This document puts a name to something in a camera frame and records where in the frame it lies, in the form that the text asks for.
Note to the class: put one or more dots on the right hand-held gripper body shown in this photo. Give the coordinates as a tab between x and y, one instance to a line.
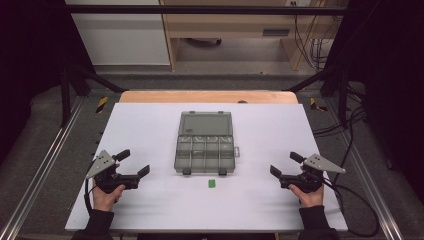
320	163

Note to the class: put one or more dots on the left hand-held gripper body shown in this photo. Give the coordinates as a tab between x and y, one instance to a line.
101	165

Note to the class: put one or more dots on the small green piece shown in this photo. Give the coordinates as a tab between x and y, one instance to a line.
212	183

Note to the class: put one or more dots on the grey clear compartment box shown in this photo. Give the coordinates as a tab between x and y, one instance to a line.
205	146

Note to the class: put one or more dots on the person's left hand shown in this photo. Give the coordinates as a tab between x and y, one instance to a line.
105	200

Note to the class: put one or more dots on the person's right hand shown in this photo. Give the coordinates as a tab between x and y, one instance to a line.
311	199

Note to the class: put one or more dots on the white board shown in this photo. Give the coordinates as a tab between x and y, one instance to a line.
150	133

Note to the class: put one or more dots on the wooden table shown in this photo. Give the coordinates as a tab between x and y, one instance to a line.
200	96

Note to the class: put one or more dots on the white cabinet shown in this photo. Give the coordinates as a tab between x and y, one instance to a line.
120	40

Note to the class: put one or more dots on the black curtain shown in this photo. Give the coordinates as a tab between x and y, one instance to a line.
390	66
30	50

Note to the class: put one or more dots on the light wooden desk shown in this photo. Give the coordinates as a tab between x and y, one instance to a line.
230	23

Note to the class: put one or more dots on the black horizontal bar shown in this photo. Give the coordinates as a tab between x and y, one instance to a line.
200	9

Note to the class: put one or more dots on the metal floor rail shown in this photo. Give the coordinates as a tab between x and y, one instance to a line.
36	173
370	180

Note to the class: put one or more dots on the black frame strut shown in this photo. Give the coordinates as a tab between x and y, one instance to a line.
65	93
342	96

